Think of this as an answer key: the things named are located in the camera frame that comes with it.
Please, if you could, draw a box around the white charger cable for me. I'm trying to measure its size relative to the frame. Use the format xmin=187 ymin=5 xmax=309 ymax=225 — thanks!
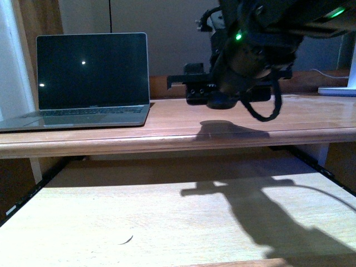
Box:
xmin=310 ymin=68 xmax=350 ymax=80

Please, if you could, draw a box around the black computer mouse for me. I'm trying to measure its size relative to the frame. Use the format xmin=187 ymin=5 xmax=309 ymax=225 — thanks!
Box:
xmin=206 ymin=91 xmax=239 ymax=110

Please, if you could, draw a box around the silver laptop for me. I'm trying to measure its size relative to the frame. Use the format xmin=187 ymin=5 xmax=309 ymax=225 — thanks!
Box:
xmin=1 ymin=32 xmax=150 ymax=132

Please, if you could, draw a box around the wooden keyboard tray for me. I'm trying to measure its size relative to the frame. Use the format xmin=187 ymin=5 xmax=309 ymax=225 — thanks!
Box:
xmin=1 ymin=154 xmax=355 ymax=266

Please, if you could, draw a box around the black looped gripper cable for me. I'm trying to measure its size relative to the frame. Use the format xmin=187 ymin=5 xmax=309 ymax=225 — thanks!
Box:
xmin=239 ymin=77 xmax=283 ymax=122

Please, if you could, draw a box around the white lamp base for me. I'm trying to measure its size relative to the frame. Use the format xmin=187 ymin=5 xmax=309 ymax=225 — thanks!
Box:
xmin=318 ymin=33 xmax=355 ymax=97

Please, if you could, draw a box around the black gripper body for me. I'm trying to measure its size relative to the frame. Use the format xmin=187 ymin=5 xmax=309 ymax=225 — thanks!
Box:
xmin=166 ymin=63 xmax=293 ymax=106

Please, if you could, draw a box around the wooden desk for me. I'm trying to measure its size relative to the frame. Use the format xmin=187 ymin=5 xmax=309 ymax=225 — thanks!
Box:
xmin=0 ymin=70 xmax=356 ymax=192

